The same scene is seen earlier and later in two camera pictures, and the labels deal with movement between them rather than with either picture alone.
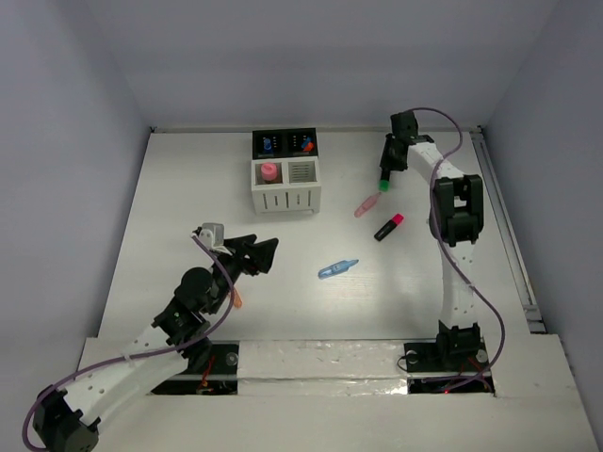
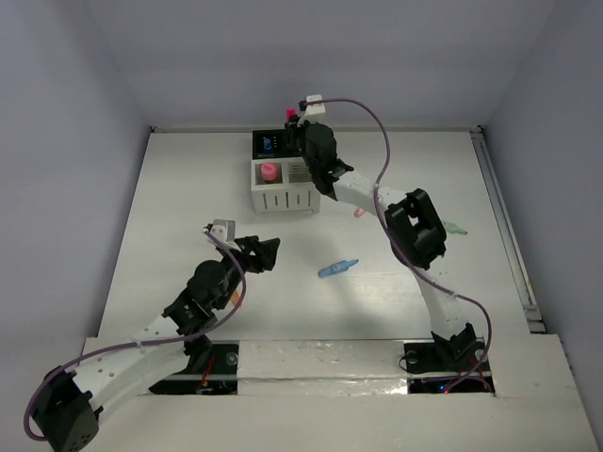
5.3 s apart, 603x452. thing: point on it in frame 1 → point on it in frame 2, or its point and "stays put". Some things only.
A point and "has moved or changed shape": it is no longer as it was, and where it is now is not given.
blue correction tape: [335, 268] stays put
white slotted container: [295, 190] stays put
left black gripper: [243, 257] stays put
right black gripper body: [388, 157] → [298, 135]
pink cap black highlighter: [392, 223] has moved or changed shape
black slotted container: [282, 143] stays put
